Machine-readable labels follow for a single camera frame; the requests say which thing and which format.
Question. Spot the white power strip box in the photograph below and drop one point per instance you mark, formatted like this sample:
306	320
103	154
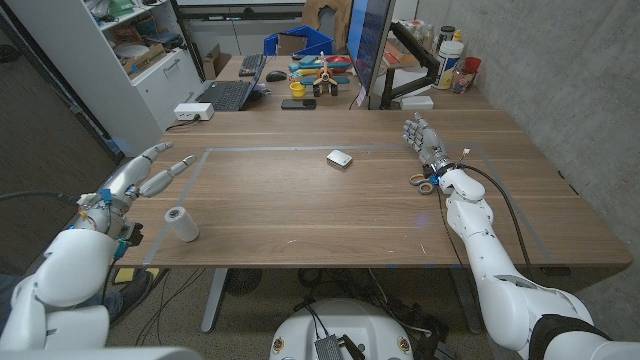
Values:
192	111

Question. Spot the yellow pad on floor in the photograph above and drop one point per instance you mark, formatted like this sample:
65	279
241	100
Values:
125	275

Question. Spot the red plastic cup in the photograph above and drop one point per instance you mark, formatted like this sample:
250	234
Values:
472	65

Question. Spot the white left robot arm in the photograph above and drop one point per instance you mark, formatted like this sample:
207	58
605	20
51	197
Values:
65	275

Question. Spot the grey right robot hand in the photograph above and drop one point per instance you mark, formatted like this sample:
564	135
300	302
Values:
430	142

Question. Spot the white shelf cabinet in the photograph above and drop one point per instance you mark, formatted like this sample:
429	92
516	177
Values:
150	95

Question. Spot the flat white box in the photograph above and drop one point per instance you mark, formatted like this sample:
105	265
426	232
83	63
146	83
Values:
416	102

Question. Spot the black computer mouse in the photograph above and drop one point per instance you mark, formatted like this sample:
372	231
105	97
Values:
276	76

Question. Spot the small silver tin box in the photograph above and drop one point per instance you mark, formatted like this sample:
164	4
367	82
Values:
339	158

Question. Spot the dark lidded jar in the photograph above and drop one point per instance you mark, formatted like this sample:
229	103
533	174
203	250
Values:
446	34

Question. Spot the black laptop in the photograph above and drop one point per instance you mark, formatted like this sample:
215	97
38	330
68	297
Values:
227	95

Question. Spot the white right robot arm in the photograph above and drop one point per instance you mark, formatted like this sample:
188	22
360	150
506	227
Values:
495	280

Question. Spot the wooden toy airplane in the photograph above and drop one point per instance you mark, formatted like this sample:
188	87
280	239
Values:
325	76

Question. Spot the black shoe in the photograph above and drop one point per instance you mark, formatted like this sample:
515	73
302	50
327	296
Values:
135	292

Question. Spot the black keyboard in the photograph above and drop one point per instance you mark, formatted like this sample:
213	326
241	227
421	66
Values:
252	65

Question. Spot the blue plastic bin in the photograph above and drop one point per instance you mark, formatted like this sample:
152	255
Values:
312	37

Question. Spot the white wipes canister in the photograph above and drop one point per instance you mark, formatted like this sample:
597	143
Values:
447	62

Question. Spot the cardboard box on shelf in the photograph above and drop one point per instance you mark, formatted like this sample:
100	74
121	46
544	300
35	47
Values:
145	59

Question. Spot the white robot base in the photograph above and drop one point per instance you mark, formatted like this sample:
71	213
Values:
350	320

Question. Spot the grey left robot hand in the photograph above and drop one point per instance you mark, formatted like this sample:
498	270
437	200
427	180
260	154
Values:
120	187

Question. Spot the open cardboard box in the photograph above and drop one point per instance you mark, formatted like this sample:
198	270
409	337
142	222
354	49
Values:
214	62

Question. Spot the black smartphone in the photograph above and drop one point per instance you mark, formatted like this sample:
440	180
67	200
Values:
298	104

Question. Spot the black round floor fan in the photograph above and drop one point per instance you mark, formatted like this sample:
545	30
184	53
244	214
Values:
243	281

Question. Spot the small yellow cup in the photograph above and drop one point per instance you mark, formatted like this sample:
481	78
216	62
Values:
297	90

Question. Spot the large computer monitor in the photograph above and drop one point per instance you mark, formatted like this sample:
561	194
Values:
367	35

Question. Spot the grey table leg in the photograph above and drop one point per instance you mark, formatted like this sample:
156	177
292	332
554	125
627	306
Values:
215	300
466	305

